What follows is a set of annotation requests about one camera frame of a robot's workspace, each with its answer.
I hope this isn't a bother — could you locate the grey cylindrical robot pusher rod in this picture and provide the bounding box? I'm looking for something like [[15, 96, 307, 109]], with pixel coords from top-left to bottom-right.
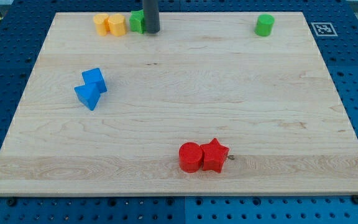
[[142, 0, 160, 34]]

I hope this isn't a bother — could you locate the light wooden board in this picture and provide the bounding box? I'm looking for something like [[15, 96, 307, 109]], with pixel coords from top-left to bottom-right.
[[0, 12, 358, 197]]

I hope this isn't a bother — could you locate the red cylinder block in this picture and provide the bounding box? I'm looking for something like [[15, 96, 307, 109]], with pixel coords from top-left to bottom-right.
[[178, 142, 203, 173]]

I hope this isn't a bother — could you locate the blue triangle block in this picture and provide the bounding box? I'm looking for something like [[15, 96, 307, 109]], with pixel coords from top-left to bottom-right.
[[74, 83, 101, 111]]

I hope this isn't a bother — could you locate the white fiducial marker tag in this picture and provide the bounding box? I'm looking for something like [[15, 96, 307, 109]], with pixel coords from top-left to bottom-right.
[[311, 22, 337, 37]]

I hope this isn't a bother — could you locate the yellow pentagon block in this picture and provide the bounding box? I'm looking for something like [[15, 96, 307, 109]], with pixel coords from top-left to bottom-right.
[[108, 14, 127, 37]]

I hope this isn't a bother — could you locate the red star block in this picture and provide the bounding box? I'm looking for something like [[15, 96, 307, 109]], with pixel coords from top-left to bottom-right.
[[200, 138, 229, 173]]

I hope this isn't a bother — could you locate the yellow heart block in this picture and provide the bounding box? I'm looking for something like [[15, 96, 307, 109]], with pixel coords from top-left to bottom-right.
[[93, 13, 109, 36]]

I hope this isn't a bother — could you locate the green cylinder block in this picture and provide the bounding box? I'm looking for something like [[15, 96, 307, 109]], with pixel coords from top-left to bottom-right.
[[254, 14, 275, 37]]

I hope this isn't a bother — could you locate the blue cube block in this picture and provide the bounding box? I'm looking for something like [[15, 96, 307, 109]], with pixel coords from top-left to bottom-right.
[[82, 68, 107, 93]]

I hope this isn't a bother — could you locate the green star block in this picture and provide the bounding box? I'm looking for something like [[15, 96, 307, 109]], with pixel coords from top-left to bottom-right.
[[129, 9, 145, 34]]

